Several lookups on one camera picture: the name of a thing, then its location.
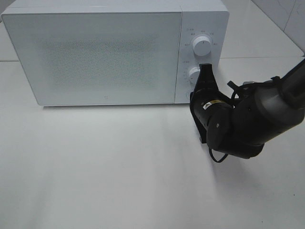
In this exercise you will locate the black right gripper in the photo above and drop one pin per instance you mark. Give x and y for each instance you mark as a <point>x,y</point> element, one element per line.
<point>210,110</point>

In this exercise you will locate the white timer knob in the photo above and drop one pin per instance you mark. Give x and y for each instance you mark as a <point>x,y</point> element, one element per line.
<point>193,74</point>

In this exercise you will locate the round white door button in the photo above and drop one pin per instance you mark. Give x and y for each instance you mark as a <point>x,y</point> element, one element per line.
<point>188,96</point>

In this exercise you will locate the white microwave door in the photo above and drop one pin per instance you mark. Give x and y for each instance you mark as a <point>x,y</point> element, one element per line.
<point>90,59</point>

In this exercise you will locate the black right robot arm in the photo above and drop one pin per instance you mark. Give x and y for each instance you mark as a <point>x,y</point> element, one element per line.
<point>241,124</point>

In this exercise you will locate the upper white power knob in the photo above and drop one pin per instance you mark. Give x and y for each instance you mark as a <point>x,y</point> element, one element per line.
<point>202,45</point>

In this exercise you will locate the white microwave oven body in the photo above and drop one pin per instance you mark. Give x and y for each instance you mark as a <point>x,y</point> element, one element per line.
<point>208,17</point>

